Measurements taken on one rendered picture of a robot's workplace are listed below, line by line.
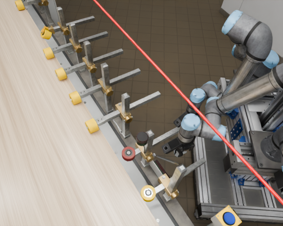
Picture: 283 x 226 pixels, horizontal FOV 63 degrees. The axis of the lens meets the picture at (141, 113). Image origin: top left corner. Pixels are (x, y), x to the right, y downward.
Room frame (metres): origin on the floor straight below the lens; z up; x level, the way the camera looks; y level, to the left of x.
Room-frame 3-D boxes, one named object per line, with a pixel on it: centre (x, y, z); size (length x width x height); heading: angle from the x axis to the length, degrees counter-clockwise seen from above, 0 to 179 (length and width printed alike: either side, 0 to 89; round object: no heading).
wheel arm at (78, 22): (1.71, 0.63, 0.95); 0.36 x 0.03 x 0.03; 127
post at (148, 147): (0.61, -0.05, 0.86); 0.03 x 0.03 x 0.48; 37
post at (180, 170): (0.41, -0.20, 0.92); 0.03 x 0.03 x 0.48; 37
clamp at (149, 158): (0.63, -0.04, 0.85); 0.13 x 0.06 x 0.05; 37
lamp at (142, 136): (0.58, -0.02, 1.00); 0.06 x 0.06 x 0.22; 37
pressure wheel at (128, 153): (0.58, 0.05, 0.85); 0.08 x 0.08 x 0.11
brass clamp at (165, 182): (0.43, -0.19, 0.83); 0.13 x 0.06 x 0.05; 37
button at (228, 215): (0.20, -0.36, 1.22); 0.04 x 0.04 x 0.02
